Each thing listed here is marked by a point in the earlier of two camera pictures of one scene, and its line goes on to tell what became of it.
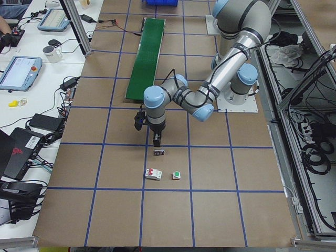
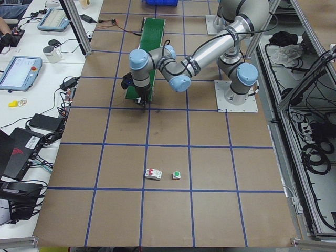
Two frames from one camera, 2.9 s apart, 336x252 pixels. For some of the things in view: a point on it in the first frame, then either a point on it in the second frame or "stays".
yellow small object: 13,104 stays
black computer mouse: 54,42 stays
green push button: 176,175 stays
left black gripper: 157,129 -> 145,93
